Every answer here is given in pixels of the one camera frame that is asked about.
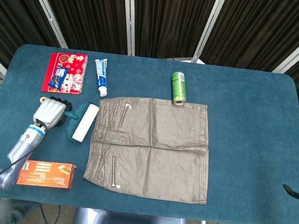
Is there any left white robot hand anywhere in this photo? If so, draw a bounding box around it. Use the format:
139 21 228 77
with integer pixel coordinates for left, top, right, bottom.
31 93 74 132

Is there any teal lint roller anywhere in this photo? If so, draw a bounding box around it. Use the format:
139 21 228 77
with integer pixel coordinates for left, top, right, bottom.
34 95 100 144

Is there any blue cookie snack pack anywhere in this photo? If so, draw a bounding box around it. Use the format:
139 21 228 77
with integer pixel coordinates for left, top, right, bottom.
47 65 69 89

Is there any red spiral notebook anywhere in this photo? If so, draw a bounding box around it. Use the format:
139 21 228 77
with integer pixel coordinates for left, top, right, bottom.
41 49 89 97

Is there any orange cardboard box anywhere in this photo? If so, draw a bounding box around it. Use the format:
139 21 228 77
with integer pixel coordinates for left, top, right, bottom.
16 158 77 191

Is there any white blue toothpaste tube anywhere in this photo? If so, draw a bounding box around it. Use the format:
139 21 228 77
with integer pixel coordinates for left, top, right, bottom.
90 58 112 98

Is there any blue table cloth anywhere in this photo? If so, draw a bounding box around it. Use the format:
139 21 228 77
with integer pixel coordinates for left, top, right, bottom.
0 40 299 224

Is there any brown zippered skirt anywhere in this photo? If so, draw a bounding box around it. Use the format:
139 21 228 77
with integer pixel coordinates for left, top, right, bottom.
81 91 218 206

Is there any green drink can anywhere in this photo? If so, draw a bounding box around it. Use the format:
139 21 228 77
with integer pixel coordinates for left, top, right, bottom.
168 70 189 106

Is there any white screen foot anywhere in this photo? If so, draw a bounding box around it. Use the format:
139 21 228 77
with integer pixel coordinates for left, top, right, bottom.
163 54 206 66

